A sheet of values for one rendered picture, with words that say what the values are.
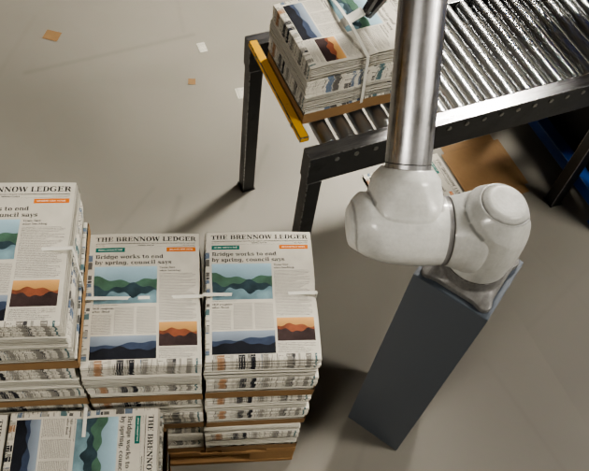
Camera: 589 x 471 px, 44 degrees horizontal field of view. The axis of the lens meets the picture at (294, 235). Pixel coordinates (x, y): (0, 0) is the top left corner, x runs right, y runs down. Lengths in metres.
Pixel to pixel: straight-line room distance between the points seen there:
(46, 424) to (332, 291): 1.27
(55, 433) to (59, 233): 0.55
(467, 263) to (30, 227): 0.96
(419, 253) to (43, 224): 0.83
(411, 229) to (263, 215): 1.51
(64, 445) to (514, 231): 1.20
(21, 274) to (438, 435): 1.59
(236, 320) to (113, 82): 1.88
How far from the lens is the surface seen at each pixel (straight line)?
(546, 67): 2.66
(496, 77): 2.55
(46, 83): 3.51
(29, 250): 1.69
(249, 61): 2.50
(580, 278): 3.18
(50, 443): 1.99
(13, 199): 1.78
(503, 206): 1.57
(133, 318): 1.83
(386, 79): 2.25
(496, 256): 1.60
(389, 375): 2.20
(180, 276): 1.88
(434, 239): 1.55
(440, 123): 2.33
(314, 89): 2.14
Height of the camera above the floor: 2.45
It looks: 56 degrees down
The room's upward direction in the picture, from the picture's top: 10 degrees clockwise
